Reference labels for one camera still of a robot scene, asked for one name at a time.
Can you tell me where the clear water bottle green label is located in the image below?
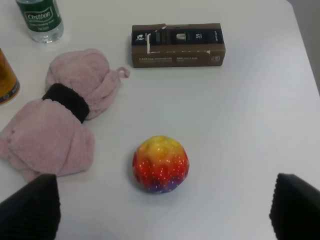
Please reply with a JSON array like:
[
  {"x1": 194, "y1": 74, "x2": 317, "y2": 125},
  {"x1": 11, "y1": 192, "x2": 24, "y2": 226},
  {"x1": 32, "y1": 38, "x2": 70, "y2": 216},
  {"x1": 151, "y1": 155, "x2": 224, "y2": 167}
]
[{"x1": 16, "y1": 0, "x2": 64, "y2": 44}]

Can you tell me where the gold energy drink can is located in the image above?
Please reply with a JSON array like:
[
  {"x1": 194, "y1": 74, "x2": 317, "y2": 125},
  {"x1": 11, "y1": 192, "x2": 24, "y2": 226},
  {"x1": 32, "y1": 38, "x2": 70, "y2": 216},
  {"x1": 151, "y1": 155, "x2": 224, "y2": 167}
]
[{"x1": 0, "y1": 49, "x2": 20, "y2": 105}]

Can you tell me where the pink towel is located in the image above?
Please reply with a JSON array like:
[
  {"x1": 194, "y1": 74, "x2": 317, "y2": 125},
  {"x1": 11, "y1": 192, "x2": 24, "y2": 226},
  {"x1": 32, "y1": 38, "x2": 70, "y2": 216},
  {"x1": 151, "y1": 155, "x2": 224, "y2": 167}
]
[{"x1": 0, "y1": 48, "x2": 130, "y2": 181}]

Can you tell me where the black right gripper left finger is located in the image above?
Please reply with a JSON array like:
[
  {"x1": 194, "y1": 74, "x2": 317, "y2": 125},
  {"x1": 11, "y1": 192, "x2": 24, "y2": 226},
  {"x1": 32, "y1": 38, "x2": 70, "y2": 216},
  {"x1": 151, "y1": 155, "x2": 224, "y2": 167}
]
[{"x1": 0, "y1": 174, "x2": 61, "y2": 240}]

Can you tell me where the dark brown capsule box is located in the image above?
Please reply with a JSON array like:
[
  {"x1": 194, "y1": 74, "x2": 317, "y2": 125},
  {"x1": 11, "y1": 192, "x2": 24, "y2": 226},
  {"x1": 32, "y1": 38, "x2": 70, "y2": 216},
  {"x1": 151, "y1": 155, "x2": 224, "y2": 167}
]
[{"x1": 131, "y1": 23, "x2": 226, "y2": 68}]

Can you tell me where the rainbow dimpled ball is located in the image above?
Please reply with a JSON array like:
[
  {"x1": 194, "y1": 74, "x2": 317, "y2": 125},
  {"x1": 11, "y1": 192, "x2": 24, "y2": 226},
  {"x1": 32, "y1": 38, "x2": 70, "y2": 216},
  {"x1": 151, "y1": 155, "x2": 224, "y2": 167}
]
[{"x1": 132, "y1": 135, "x2": 190, "y2": 193}]

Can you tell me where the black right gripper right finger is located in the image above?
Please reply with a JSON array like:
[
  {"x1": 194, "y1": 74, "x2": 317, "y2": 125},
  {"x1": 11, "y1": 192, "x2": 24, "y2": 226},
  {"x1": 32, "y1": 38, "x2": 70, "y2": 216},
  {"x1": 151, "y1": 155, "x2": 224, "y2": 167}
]
[{"x1": 269, "y1": 173, "x2": 320, "y2": 240}]

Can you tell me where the black hair band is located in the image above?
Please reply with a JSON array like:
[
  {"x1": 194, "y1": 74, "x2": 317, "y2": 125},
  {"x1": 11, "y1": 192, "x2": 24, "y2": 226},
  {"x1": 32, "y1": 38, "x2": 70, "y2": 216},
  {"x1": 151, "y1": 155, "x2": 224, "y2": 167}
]
[{"x1": 42, "y1": 83, "x2": 90, "y2": 123}]

